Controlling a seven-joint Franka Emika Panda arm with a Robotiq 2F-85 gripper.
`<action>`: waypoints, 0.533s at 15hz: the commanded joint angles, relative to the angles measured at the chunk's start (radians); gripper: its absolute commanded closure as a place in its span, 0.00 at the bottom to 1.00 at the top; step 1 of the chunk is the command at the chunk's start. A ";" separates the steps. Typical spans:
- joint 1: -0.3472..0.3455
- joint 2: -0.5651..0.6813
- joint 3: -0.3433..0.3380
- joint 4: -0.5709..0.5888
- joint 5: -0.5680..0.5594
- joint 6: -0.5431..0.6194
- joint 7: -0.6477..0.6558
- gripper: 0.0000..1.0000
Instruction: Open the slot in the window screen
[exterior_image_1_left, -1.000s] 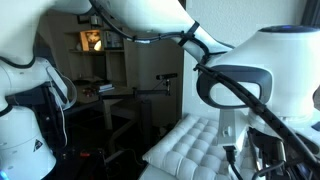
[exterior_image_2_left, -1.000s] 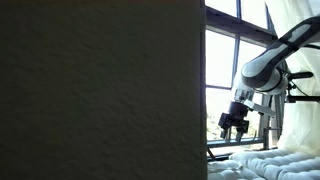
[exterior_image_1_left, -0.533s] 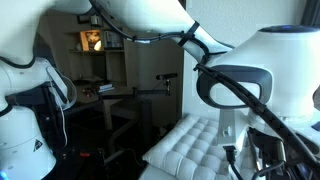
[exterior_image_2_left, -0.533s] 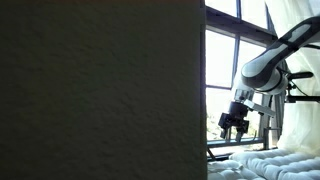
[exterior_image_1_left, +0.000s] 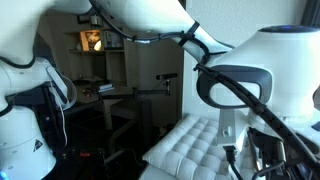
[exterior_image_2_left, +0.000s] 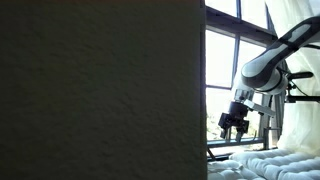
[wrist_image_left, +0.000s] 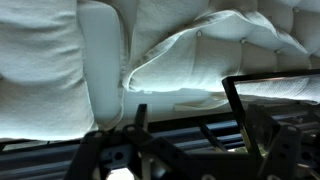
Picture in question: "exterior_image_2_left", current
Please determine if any white tufted seat cushion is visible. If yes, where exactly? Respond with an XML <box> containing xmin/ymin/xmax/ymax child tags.
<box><xmin>207</xmin><ymin>159</ymin><xmax>266</xmax><ymax>180</ymax></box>
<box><xmin>229</xmin><ymin>148</ymin><xmax>320</xmax><ymax>180</ymax></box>

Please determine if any grey camera tripod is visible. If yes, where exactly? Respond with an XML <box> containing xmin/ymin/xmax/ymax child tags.
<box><xmin>259</xmin><ymin>70</ymin><xmax>320</xmax><ymax>151</ymax></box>

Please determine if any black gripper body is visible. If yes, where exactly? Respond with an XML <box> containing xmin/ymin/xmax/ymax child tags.
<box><xmin>217</xmin><ymin>101</ymin><xmax>251</xmax><ymax>133</ymax></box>

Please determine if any dark window frame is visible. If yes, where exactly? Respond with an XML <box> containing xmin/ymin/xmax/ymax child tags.
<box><xmin>203</xmin><ymin>0</ymin><xmax>285</xmax><ymax>158</ymax></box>

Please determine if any white sheer curtain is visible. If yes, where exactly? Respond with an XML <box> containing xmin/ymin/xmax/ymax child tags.
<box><xmin>264</xmin><ymin>0</ymin><xmax>320</xmax><ymax>157</ymax></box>

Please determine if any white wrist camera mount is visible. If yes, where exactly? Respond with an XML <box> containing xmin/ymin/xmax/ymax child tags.
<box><xmin>244</xmin><ymin>99</ymin><xmax>277</xmax><ymax>118</ymax></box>

